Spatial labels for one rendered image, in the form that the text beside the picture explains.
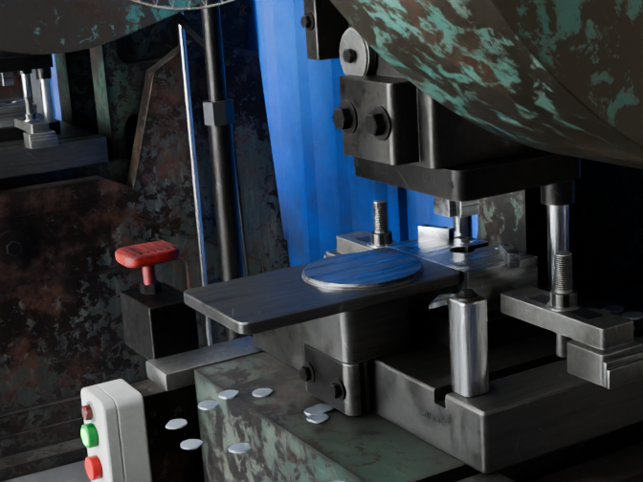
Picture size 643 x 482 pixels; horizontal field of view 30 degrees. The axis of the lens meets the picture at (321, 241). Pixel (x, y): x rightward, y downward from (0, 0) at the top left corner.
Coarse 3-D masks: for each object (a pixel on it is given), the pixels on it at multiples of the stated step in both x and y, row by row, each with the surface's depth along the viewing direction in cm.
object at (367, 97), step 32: (352, 32) 122; (352, 64) 123; (384, 64) 120; (352, 96) 120; (384, 96) 115; (416, 96) 116; (352, 128) 121; (384, 128) 116; (416, 128) 117; (448, 128) 115; (480, 128) 117; (384, 160) 117; (416, 160) 117; (448, 160) 116; (480, 160) 118
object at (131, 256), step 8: (160, 240) 149; (120, 248) 147; (128, 248) 146; (136, 248) 146; (144, 248) 146; (152, 248) 146; (160, 248) 145; (168, 248) 145; (176, 248) 145; (120, 256) 144; (128, 256) 143; (136, 256) 142; (144, 256) 143; (152, 256) 143; (160, 256) 144; (168, 256) 144; (176, 256) 145; (128, 264) 143; (136, 264) 143; (144, 264) 143; (152, 264) 143; (144, 272) 146; (152, 272) 146; (144, 280) 146; (152, 280) 146
